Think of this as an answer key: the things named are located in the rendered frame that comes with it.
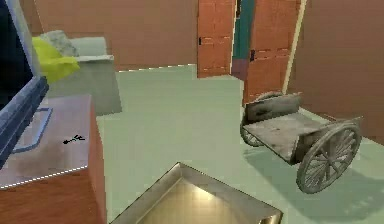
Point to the brown wooden cabinet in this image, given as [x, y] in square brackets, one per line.
[63, 173]

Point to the blue framed television set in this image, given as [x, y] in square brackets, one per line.
[13, 80]

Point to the grey wooden wheeled cart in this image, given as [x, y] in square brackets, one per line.
[293, 136]

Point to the reddish brown room door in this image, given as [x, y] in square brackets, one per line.
[270, 50]
[215, 36]

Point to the grey speckled cushion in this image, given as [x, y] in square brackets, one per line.
[61, 42]

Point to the yellow green cushion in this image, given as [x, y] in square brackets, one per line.
[53, 63]

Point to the shiny metal table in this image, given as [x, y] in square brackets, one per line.
[196, 200]

